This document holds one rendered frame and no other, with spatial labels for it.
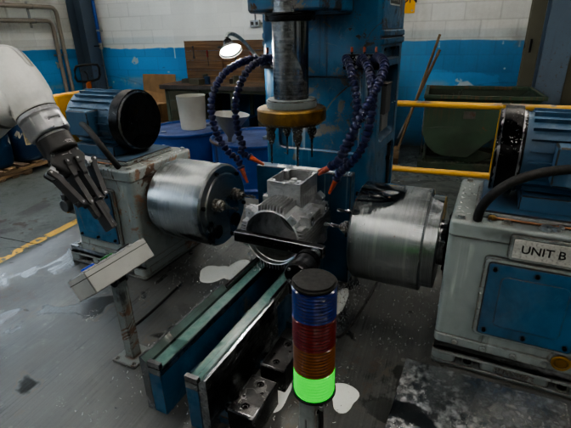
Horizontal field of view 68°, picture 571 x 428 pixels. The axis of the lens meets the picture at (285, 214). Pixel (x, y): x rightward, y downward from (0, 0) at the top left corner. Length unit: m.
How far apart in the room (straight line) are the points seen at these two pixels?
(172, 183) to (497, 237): 0.84
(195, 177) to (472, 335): 0.80
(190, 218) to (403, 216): 0.58
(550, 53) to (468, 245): 5.03
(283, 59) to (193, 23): 6.14
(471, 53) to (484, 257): 5.27
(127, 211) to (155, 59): 6.37
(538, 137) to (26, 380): 1.20
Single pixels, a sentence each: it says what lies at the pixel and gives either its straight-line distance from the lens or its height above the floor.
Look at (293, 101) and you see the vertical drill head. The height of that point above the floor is 1.36.
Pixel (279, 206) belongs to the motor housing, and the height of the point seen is 1.10.
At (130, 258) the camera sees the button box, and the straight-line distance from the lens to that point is 1.00.
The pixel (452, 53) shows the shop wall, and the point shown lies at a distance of 6.12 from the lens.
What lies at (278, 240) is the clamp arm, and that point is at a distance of 1.08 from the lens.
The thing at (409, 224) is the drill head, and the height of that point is 1.12.
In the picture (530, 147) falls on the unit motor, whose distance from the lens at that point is 0.94.
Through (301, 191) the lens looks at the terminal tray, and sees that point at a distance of 1.12.
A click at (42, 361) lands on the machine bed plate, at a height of 0.80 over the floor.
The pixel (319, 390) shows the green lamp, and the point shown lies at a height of 1.06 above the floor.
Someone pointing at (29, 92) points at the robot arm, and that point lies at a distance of 1.06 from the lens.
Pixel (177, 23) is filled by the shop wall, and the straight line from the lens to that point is 7.35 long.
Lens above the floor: 1.51
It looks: 23 degrees down
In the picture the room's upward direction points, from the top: 1 degrees counter-clockwise
